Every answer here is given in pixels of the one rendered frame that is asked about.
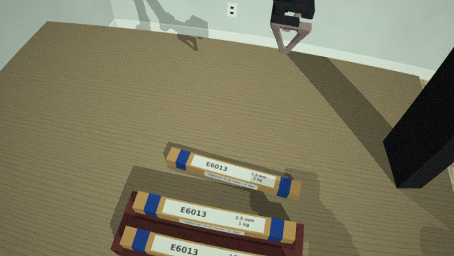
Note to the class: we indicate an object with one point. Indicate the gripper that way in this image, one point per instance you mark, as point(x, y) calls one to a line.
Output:
point(301, 8)

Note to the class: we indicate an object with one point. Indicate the tan pack of welding electrodes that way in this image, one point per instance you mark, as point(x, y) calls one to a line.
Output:
point(160, 245)
point(229, 221)

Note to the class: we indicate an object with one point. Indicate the tan cardboard pack with blue bands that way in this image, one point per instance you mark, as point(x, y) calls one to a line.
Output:
point(234, 174)

